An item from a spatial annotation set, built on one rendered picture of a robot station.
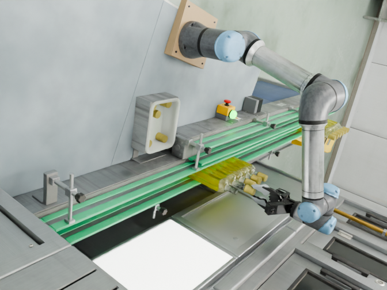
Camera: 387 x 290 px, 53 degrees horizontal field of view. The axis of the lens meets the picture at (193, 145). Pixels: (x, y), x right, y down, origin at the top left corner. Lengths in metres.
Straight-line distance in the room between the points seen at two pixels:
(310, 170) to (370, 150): 6.29
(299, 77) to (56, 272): 1.07
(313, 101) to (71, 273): 0.92
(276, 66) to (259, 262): 0.74
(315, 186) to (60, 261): 0.90
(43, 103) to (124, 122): 0.37
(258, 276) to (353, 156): 6.40
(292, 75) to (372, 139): 6.15
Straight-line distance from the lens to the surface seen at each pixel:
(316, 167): 1.39
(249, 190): 1.68
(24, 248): 0.90
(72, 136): 1.42
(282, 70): 1.53
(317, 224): 1.60
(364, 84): 7.51
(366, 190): 7.89
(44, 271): 0.83
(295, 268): 1.62
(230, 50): 1.51
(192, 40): 1.57
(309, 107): 1.35
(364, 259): 1.85
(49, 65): 1.29
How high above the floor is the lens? 1.80
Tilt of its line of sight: 32 degrees down
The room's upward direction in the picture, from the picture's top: 114 degrees clockwise
